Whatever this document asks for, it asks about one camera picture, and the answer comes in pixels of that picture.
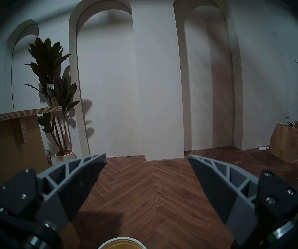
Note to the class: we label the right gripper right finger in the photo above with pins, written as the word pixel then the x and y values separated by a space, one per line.
pixel 216 188

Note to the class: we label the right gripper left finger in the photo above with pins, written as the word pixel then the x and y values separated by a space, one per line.
pixel 73 183

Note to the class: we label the cream round trash bin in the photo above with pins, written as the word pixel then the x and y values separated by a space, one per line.
pixel 121 244

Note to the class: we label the mixed trash pile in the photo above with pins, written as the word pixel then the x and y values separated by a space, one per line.
pixel 294 124

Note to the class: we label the white plant pot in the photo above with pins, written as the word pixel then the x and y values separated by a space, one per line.
pixel 64 157

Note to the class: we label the white paper on floor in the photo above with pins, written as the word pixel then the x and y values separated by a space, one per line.
pixel 263 148

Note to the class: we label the light wooden table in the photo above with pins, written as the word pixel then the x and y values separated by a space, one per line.
pixel 3 147

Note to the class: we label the open cardboard box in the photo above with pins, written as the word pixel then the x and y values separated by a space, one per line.
pixel 286 142

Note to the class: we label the white plant label tag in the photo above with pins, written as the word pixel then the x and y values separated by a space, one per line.
pixel 50 89

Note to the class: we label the tall green leafy plant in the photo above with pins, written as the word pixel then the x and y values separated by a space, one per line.
pixel 47 67

